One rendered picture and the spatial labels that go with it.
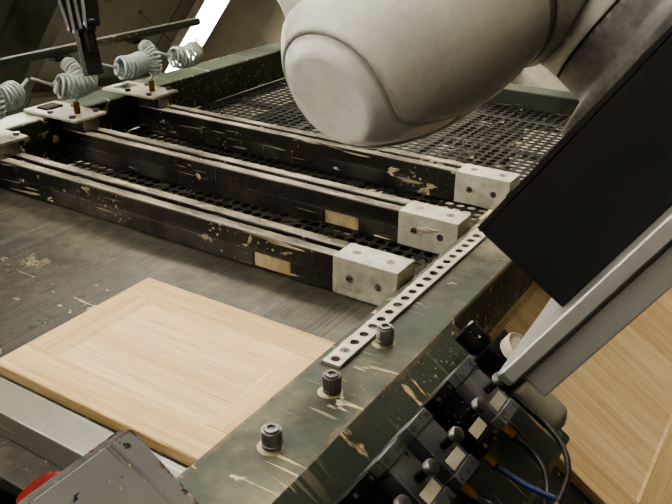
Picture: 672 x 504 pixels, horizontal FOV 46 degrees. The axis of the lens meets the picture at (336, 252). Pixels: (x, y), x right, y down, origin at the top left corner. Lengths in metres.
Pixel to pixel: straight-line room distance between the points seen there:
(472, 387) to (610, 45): 0.44
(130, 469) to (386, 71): 0.35
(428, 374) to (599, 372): 0.78
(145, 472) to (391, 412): 0.48
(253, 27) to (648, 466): 6.16
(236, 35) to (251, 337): 6.38
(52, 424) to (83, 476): 0.45
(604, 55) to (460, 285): 0.62
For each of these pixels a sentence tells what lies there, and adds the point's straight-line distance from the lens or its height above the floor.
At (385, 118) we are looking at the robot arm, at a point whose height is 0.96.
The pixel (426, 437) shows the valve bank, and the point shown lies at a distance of 0.90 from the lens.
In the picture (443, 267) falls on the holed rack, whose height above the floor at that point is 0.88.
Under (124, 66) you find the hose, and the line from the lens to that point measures 2.16.
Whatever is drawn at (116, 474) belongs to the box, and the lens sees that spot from 0.62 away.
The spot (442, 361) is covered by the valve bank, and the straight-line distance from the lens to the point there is 1.14.
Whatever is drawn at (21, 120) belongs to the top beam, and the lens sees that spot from 2.10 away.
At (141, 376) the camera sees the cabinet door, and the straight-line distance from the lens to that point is 1.16.
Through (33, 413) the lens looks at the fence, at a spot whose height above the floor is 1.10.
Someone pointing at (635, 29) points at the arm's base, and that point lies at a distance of 0.78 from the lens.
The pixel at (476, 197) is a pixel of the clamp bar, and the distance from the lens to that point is 1.74.
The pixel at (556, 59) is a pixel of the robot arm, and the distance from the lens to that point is 0.82.
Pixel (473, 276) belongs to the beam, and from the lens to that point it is 1.34.
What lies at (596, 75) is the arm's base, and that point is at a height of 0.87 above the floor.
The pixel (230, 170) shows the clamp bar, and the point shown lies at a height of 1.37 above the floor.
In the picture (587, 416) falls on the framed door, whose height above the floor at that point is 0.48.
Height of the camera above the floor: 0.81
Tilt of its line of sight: 9 degrees up
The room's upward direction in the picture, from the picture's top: 46 degrees counter-clockwise
